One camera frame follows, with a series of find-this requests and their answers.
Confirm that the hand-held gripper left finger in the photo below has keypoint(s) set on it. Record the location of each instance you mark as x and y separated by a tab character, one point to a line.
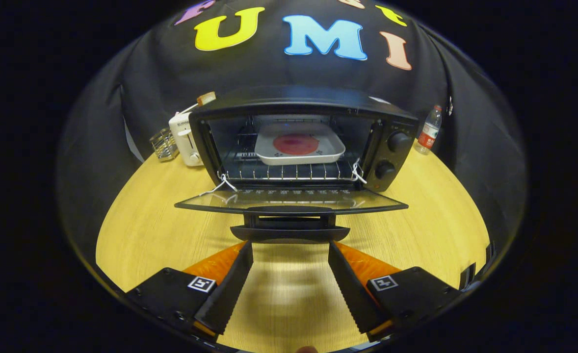
227	294

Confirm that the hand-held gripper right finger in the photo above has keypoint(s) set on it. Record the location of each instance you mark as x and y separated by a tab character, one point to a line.
350	294

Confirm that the white square plate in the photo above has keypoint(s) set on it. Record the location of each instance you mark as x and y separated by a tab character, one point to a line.
269	152

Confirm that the pink ham slice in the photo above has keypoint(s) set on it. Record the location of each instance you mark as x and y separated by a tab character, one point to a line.
296	144

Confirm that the black toaster oven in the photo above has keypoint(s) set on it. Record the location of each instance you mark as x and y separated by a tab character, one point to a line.
294	100

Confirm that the white pop-up toaster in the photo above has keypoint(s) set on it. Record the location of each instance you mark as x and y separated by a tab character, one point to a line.
183	139

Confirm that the black notched bar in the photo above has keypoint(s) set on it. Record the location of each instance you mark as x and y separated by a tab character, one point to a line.
467	277

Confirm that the clear plastic water bottle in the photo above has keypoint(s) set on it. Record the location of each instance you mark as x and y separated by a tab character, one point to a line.
429	132

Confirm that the bread slice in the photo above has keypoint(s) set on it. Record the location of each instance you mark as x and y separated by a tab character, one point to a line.
206	98

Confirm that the black backdrop cloth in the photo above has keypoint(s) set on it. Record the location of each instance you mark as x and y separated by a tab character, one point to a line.
97	122

